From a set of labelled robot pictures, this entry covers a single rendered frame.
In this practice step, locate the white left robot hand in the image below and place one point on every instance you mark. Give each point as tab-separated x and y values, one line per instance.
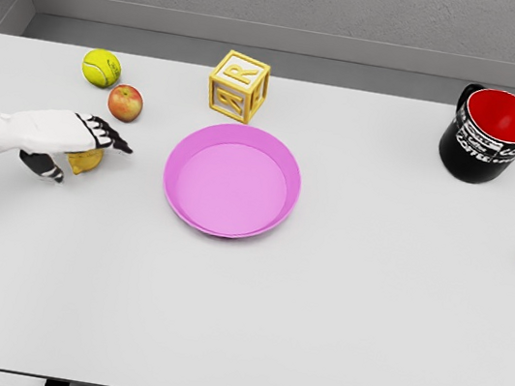
61	132

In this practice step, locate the yellow lemon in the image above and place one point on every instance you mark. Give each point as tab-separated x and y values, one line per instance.
86	162

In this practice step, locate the pink round plate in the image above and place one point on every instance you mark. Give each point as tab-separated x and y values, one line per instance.
232	181

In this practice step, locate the red apple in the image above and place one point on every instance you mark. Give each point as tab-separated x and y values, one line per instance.
125	103

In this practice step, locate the yellow-green tennis ball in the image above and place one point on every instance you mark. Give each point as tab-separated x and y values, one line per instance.
101	68

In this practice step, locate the yellow letter block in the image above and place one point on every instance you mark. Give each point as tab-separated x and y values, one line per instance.
237	87

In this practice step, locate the black mug red inside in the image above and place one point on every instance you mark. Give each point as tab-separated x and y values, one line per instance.
486	141

